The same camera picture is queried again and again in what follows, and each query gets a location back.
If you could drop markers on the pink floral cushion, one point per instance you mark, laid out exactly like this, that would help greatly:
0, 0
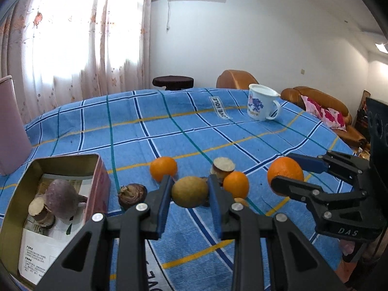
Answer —
330, 117

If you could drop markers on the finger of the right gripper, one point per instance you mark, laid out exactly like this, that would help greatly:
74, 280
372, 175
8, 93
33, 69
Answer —
314, 197
343, 166

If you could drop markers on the purple round turnip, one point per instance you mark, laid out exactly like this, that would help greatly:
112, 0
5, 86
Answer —
62, 199

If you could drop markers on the brown leather armchair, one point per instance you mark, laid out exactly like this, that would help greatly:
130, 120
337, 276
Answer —
235, 79

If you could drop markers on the pink plastic pitcher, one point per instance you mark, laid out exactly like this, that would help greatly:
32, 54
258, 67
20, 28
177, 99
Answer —
14, 142

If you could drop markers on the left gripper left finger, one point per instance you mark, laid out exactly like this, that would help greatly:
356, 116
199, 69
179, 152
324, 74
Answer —
85, 263

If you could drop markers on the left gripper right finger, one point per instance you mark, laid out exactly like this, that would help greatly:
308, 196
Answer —
268, 243

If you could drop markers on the sheer floral curtain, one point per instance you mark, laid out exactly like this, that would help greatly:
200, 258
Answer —
63, 51

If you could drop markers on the cut sweet potato piece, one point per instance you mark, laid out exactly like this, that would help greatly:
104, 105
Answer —
222, 167

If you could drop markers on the brown leather sofa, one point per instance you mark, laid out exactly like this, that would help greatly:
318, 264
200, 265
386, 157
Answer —
351, 136

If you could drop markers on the green-brown round fruit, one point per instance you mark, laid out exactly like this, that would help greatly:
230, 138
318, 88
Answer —
190, 192

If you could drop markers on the orange fruit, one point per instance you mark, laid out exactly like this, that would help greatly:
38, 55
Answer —
285, 167
237, 184
163, 166

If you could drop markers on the blue plaid tablecloth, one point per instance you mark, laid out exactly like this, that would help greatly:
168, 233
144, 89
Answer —
128, 131

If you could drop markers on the dark round stool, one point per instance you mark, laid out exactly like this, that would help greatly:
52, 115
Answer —
173, 83

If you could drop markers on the pink metal tin box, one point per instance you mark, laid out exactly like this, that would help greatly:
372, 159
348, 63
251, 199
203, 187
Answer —
86, 173

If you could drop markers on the white floral mug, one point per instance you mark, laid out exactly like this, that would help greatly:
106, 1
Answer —
263, 103

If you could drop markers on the printed paper leaflet in box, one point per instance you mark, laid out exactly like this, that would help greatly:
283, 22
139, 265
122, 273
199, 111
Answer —
43, 241

